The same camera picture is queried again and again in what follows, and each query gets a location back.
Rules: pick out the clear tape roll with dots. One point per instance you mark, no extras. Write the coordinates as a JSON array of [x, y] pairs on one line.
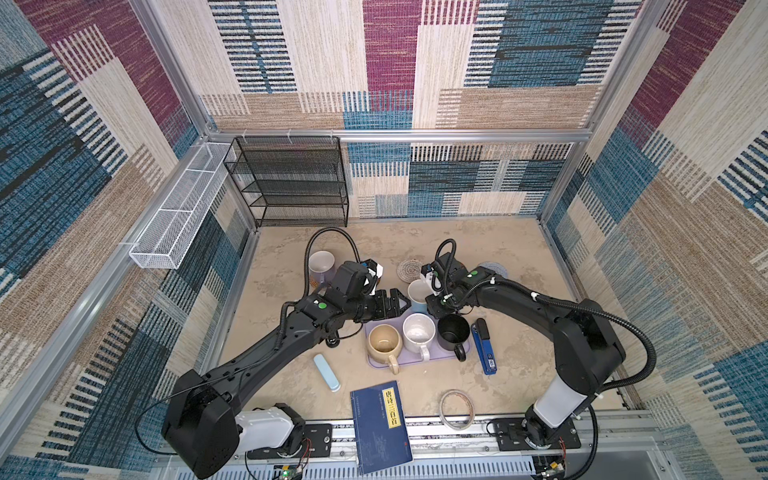
[[456, 410]]

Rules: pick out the light blue mug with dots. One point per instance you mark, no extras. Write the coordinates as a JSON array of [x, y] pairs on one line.
[[418, 290]]

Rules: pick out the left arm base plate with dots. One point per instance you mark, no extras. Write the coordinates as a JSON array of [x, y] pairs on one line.
[[317, 438]]

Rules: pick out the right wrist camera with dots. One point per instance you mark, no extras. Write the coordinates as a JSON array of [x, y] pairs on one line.
[[428, 275]]

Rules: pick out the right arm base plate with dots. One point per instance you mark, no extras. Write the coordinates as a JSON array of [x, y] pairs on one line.
[[514, 434]]

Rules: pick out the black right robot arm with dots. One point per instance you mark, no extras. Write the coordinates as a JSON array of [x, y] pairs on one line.
[[587, 350]]

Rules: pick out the blue stapler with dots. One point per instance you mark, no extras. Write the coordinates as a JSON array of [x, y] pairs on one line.
[[481, 337]]

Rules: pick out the black stapler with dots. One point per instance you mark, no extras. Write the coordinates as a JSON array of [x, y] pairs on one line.
[[333, 340]]

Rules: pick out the white ceramic mug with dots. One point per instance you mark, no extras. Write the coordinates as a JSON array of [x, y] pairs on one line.
[[419, 332]]

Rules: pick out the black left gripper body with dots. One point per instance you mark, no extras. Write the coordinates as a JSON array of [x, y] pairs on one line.
[[368, 308]]

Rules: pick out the lilac plastic tray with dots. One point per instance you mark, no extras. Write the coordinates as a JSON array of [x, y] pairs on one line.
[[406, 358]]

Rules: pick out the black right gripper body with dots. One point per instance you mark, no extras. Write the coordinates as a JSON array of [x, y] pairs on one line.
[[444, 303]]

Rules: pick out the grey woven round coaster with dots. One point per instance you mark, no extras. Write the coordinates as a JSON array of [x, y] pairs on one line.
[[497, 268]]

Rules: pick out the white wire mesh basket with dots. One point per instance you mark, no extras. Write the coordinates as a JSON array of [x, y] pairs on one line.
[[164, 243]]

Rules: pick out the black ceramic mug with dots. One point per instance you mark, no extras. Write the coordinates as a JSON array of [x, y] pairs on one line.
[[453, 331]]

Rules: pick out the dark blue book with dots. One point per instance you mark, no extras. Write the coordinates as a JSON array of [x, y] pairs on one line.
[[381, 436]]

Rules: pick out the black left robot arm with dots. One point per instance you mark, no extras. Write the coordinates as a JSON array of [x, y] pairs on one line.
[[206, 423]]

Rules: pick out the black wire shelf rack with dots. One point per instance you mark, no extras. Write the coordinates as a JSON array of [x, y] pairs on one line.
[[290, 181]]

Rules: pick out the clear glass coaster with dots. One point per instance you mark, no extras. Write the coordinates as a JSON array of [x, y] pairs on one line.
[[409, 270]]

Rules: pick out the light blue small case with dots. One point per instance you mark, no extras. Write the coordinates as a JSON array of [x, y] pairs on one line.
[[327, 373]]

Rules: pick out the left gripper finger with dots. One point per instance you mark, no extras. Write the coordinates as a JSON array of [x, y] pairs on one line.
[[394, 313], [398, 299]]

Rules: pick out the lilac white mug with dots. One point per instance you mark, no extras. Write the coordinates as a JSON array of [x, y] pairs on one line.
[[322, 268]]

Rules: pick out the beige ceramic mug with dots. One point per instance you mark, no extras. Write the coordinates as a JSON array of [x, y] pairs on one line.
[[384, 345]]

